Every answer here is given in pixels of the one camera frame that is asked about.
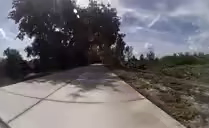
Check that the large dark tree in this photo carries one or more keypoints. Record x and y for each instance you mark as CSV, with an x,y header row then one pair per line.
x,y
62,33

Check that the grass and dirt ground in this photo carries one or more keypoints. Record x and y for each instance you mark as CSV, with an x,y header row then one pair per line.
x,y
178,90

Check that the dark bushes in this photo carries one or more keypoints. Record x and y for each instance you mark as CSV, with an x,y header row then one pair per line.
x,y
12,63

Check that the pale concrete pavement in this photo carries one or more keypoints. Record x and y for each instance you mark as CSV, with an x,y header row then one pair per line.
x,y
85,103

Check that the green overgrown bank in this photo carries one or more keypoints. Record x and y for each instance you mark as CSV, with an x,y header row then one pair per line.
x,y
188,59

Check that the row of distant trees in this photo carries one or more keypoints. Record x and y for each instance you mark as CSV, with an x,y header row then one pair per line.
x,y
148,56

